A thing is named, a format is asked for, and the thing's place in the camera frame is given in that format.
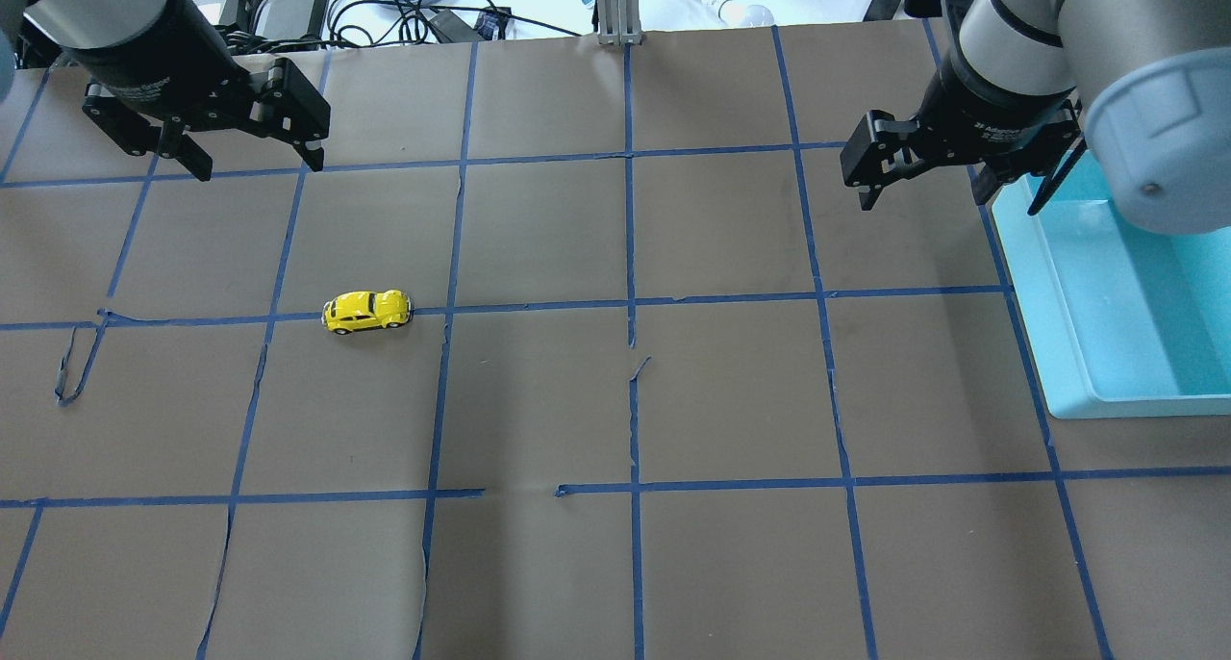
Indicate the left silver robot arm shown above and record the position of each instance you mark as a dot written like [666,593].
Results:
[76,25]

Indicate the yellow toy beetle car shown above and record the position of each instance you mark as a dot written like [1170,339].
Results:
[359,311]

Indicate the black power adapter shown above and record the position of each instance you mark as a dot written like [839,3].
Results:
[291,19]

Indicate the white light bulb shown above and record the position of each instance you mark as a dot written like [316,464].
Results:
[736,14]

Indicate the aluminium frame post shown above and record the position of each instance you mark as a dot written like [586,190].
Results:
[618,22]

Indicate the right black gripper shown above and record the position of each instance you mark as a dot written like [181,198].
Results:
[991,110]

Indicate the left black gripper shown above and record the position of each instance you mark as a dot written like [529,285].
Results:
[157,66]

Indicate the turquoise plastic bin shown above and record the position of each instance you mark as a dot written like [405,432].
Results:
[1121,322]

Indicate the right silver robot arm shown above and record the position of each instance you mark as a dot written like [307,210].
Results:
[1028,87]

